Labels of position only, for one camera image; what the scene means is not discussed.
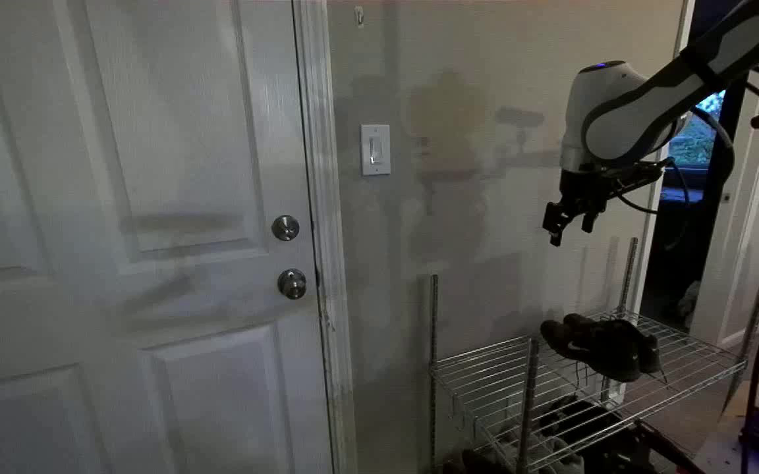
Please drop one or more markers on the silver round door knob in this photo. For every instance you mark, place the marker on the silver round door knob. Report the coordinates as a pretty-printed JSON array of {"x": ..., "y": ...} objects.
[{"x": 291, "y": 286}]

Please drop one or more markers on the dark brown shoe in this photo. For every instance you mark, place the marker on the dark brown shoe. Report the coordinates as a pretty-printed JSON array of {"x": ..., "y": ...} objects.
[{"x": 604, "y": 344}]

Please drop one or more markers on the silver deadbolt lock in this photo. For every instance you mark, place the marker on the silver deadbolt lock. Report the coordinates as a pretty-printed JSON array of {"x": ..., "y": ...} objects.
[{"x": 285, "y": 227}]

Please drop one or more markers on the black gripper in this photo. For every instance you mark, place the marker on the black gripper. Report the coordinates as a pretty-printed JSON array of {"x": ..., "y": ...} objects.
[{"x": 612, "y": 179}]

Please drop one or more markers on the blue lit screen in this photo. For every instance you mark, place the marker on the blue lit screen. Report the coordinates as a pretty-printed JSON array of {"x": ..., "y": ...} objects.
[{"x": 691, "y": 140}]

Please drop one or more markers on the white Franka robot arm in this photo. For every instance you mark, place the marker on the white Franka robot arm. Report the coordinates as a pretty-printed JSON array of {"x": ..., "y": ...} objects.
[{"x": 626, "y": 107}]

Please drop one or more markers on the white panelled entry door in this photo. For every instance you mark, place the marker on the white panelled entry door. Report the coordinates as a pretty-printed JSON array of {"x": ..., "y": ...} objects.
[{"x": 91, "y": 133}]

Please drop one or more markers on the white wall light switch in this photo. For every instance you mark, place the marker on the white wall light switch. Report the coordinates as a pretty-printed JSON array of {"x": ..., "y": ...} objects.
[{"x": 376, "y": 149}]

